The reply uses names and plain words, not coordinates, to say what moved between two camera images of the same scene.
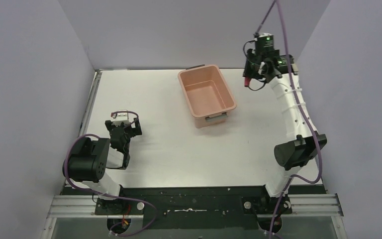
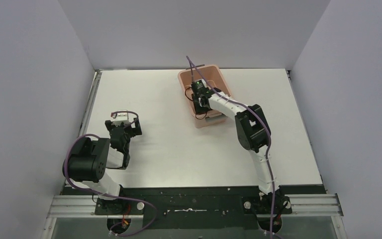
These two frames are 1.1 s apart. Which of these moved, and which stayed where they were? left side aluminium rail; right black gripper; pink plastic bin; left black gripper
Moved: right black gripper
Stayed: left black gripper; left side aluminium rail; pink plastic bin
